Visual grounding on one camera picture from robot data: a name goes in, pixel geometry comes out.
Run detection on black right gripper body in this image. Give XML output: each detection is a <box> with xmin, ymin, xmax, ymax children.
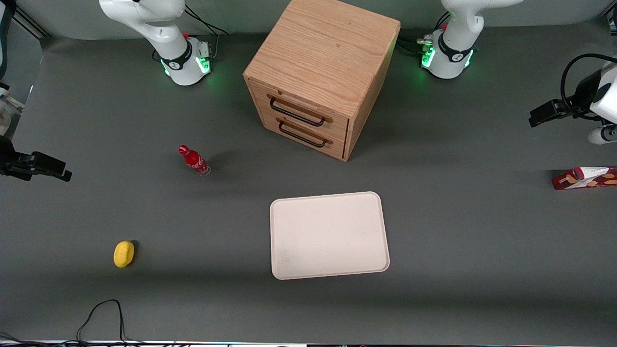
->
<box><xmin>0</xmin><ymin>137</ymin><xmax>33</xmax><ymax>182</ymax></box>

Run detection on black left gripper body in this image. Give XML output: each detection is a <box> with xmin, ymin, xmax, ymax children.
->
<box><xmin>559</xmin><ymin>69</ymin><xmax>603</xmax><ymax>119</ymax></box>

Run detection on red cookie box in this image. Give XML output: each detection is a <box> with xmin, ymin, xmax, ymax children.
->
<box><xmin>552</xmin><ymin>167</ymin><xmax>617</xmax><ymax>190</ymax></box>

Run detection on white rectangular tray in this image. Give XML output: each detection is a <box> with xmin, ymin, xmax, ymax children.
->
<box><xmin>269</xmin><ymin>191</ymin><xmax>390</xmax><ymax>280</ymax></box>

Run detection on yellow lemon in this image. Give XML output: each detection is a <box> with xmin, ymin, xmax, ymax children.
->
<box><xmin>113</xmin><ymin>240</ymin><xmax>135</xmax><ymax>268</ymax></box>

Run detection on red cola bottle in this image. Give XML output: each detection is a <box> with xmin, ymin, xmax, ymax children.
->
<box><xmin>178</xmin><ymin>145</ymin><xmax>211</xmax><ymax>177</ymax></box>

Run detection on wooden drawer front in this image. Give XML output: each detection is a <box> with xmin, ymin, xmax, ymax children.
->
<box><xmin>262</xmin><ymin>111</ymin><xmax>347</xmax><ymax>161</ymax></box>
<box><xmin>247</xmin><ymin>80</ymin><xmax>349</xmax><ymax>143</ymax></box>

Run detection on wooden drawer cabinet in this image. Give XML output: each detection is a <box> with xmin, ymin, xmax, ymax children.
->
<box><xmin>243</xmin><ymin>0</ymin><xmax>401</xmax><ymax>162</ymax></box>

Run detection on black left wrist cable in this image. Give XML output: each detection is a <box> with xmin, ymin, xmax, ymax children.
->
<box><xmin>560</xmin><ymin>53</ymin><xmax>617</xmax><ymax>120</ymax></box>

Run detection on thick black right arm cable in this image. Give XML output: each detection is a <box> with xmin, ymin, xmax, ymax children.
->
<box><xmin>0</xmin><ymin>0</ymin><xmax>17</xmax><ymax>80</ymax></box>

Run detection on thin black looped table cable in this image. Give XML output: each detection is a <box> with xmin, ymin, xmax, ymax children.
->
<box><xmin>76</xmin><ymin>299</ymin><xmax>145</xmax><ymax>346</ymax></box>

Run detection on black left arm base cables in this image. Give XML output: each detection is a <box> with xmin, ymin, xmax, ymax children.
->
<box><xmin>396</xmin><ymin>12</ymin><xmax>451</xmax><ymax>57</ymax></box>

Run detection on black arm base cables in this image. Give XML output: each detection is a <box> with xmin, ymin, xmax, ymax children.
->
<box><xmin>396</xmin><ymin>12</ymin><xmax>451</xmax><ymax>57</ymax></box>
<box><xmin>183</xmin><ymin>4</ymin><xmax>230</xmax><ymax>59</ymax></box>

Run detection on black right arm base cables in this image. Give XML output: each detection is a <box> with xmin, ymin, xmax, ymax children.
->
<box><xmin>183</xmin><ymin>4</ymin><xmax>230</xmax><ymax>59</ymax></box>

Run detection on black metal drawer handle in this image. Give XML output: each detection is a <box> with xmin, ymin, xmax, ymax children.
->
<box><xmin>277</xmin><ymin>117</ymin><xmax>334</xmax><ymax>148</ymax></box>
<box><xmin>268</xmin><ymin>94</ymin><xmax>334</xmax><ymax>127</ymax></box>

